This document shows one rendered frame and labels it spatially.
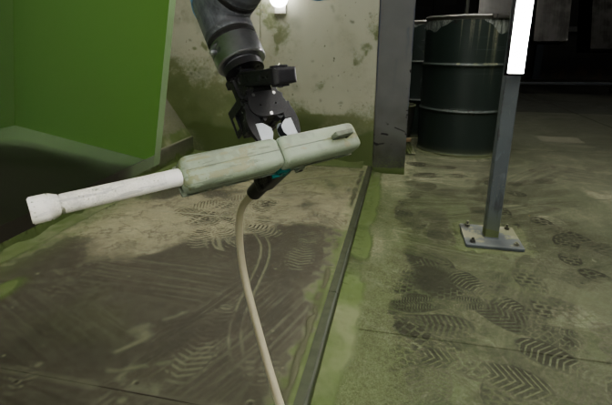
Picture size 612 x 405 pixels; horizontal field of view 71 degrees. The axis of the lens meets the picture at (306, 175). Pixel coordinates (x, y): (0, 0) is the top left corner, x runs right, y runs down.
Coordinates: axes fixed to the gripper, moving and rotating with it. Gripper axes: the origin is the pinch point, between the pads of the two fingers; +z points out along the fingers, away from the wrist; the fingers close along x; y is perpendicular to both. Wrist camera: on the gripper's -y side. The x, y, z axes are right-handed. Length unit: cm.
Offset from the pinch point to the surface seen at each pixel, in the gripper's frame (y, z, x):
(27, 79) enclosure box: 37, -42, 30
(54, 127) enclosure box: 40, -32, 27
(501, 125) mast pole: 25, -2, -103
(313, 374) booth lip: 29.9, 37.5, -4.8
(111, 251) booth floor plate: 97, -13, 16
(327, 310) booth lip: 43, 29, -21
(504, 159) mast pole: 31, 9, -104
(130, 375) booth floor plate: 47, 23, 26
